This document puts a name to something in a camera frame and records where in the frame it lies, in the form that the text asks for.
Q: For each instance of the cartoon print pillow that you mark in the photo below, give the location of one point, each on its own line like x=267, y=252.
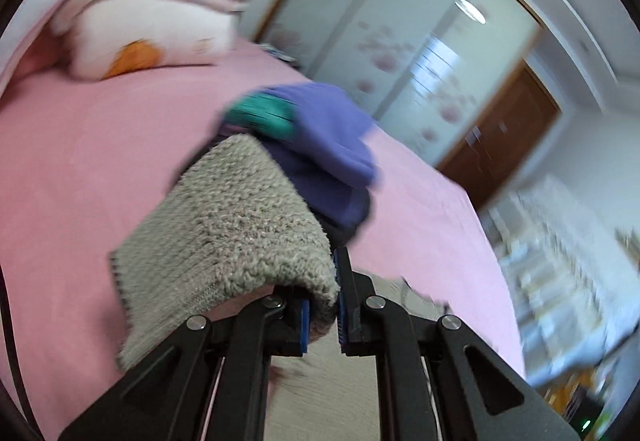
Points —
x=116, y=37

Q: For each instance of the floral sliding wardrobe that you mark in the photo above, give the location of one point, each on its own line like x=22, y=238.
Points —
x=422, y=69

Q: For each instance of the lace covered furniture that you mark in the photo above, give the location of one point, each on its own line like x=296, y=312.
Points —
x=574, y=290

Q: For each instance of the black folded garment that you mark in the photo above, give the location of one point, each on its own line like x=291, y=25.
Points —
x=339, y=208

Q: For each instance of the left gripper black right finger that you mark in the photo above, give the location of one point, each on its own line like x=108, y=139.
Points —
x=437, y=380

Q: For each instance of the pink bed sheet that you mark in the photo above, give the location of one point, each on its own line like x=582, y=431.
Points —
x=82, y=163

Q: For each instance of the purple folded garment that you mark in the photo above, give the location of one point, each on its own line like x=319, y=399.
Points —
x=313, y=119

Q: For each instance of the brown wooden door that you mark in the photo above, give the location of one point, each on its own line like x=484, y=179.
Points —
x=502, y=137

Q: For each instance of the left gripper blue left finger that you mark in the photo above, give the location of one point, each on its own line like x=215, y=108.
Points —
x=208, y=380

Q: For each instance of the grey knit cardigan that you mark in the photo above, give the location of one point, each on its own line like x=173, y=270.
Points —
x=233, y=226

